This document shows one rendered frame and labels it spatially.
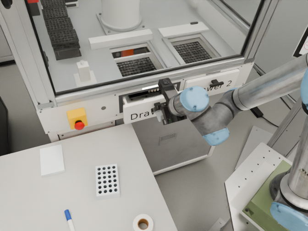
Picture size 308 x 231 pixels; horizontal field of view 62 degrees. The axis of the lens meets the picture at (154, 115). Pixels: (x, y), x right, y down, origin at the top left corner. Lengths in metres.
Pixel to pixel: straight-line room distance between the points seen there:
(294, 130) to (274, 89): 1.23
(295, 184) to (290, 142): 1.31
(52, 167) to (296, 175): 0.84
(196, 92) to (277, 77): 0.21
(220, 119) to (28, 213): 0.74
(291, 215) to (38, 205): 0.82
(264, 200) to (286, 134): 1.04
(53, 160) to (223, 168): 1.32
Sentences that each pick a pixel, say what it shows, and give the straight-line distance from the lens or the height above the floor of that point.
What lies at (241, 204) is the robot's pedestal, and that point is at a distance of 1.10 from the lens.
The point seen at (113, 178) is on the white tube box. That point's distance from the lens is 1.02.
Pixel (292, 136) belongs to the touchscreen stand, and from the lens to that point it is 2.01.
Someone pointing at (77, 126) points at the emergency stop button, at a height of 0.89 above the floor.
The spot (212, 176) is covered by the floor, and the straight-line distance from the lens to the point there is 2.00.
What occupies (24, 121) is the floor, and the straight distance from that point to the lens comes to 2.37.
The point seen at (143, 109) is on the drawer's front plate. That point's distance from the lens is 1.10.
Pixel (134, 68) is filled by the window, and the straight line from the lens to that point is 1.05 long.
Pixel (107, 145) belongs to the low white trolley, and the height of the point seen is 0.76.
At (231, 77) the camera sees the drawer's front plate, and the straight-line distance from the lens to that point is 1.33.
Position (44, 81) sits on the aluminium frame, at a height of 1.08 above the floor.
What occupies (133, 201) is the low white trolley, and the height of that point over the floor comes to 0.76.
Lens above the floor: 1.71
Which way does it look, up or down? 49 degrees down
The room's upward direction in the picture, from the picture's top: 6 degrees clockwise
